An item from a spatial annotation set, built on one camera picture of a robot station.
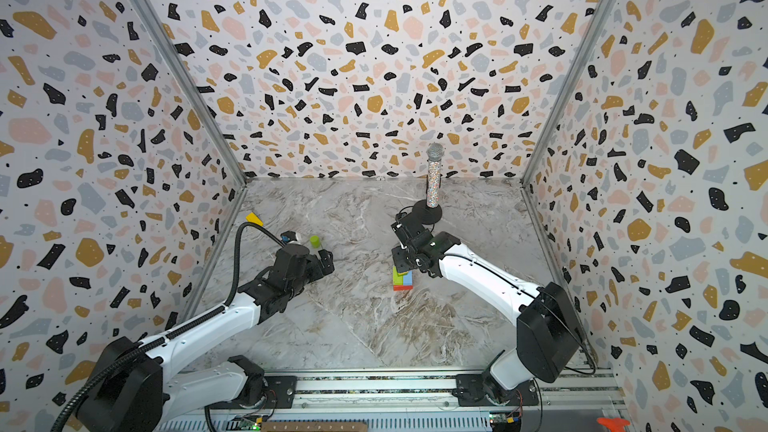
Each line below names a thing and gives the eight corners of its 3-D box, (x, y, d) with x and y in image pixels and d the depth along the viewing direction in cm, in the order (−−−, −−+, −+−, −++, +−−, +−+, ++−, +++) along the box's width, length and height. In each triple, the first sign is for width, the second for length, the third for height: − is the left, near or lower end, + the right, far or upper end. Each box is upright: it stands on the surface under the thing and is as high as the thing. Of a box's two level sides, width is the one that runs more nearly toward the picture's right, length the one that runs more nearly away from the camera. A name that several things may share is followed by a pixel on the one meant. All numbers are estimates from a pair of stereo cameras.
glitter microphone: (423, 226, 110) (430, 157, 85) (422, 211, 115) (429, 142, 90) (434, 226, 110) (445, 157, 85) (433, 211, 115) (443, 142, 90)
